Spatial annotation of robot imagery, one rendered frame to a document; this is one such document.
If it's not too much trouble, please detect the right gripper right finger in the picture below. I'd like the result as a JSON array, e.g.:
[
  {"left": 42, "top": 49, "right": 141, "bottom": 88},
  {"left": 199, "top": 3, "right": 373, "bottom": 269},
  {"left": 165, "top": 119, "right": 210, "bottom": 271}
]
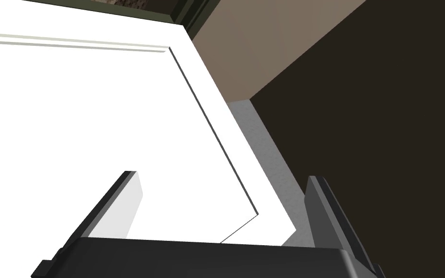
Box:
[{"left": 304, "top": 175, "right": 366, "bottom": 260}]

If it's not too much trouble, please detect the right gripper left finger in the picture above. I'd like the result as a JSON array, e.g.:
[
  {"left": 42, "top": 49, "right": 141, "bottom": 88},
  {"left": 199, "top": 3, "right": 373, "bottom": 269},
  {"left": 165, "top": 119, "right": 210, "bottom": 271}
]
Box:
[{"left": 66, "top": 170, "right": 144, "bottom": 248}]

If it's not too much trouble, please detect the white panelled door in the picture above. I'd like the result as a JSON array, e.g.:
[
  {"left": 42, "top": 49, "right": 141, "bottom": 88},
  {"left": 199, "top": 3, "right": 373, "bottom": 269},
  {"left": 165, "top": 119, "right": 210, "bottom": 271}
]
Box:
[{"left": 0, "top": 0, "right": 297, "bottom": 278}]

